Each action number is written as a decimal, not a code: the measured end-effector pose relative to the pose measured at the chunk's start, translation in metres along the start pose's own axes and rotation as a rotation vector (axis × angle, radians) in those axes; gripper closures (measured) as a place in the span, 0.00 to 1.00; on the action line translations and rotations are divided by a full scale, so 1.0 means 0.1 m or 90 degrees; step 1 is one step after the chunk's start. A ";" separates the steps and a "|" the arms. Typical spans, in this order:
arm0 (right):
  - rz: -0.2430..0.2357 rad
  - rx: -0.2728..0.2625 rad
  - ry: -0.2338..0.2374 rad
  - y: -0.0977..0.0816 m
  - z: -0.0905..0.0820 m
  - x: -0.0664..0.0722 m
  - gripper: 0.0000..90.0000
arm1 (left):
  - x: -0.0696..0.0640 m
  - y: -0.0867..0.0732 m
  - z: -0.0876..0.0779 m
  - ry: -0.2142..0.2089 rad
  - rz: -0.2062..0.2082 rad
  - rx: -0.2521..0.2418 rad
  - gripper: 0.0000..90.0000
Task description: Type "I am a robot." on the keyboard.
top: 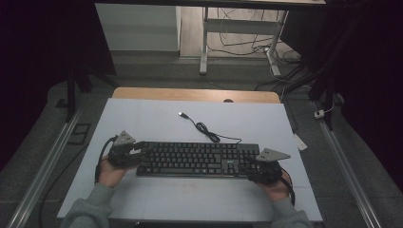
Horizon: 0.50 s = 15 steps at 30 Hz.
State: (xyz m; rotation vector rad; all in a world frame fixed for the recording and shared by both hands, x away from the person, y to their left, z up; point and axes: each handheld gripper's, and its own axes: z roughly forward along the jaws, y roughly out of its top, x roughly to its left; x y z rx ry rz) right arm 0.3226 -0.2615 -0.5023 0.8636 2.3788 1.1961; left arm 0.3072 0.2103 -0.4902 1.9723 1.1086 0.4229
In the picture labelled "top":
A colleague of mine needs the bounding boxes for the white metal desk frame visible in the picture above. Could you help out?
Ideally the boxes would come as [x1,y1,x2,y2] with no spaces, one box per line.
[94,0,327,77]

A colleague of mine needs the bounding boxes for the black metal stand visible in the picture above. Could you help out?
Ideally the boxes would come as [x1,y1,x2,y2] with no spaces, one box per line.
[55,61,121,124]
[284,9,350,131]

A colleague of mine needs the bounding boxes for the black computer keyboard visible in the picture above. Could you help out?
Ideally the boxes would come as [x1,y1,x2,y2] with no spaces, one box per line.
[136,141,264,179]

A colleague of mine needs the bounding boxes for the white board sheet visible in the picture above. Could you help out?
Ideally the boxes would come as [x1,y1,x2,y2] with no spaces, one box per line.
[56,97,323,222]

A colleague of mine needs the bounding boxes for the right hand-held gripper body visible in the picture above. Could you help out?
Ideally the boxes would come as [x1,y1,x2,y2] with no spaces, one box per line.
[251,147,292,185]

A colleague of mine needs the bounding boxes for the white cabinet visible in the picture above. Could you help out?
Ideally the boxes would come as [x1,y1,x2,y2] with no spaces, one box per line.
[95,3,182,52]

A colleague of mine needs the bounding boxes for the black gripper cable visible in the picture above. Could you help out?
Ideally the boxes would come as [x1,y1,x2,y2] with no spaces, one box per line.
[94,135,119,184]
[278,167,297,207]

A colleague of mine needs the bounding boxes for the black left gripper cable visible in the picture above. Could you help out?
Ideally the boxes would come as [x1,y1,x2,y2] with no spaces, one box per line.
[94,135,119,184]

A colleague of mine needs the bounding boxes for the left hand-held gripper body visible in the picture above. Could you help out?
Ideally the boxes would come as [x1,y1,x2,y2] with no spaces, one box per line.
[107,130,137,169]

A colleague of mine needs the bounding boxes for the aluminium floor rail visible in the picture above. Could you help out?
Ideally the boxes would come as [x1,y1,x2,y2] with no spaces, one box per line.
[312,100,383,228]
[6,103,87,228]

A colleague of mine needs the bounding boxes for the person's left hand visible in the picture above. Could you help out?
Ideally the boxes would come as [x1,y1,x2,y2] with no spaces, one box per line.
[98,159,134,188]

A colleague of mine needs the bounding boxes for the person's right hand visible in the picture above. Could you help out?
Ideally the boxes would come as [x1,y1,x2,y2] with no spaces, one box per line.
[258,172,291,203]

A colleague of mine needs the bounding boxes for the black keyboard cable with plug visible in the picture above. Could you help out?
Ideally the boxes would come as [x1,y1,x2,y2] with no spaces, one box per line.
[178,111,242,144]

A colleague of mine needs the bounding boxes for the black rectangular floor frame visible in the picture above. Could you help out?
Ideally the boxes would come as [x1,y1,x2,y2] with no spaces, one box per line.
[67,123,92,146]

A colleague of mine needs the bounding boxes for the tangle of floor cables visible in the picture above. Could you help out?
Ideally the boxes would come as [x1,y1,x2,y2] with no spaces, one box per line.
[207,8,313,93]

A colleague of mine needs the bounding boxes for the white paper label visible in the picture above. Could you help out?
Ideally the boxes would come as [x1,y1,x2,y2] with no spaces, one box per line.
[292,132,309,152]

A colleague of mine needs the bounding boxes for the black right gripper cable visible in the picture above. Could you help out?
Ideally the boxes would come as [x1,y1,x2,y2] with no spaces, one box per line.
[278,167,297,207]

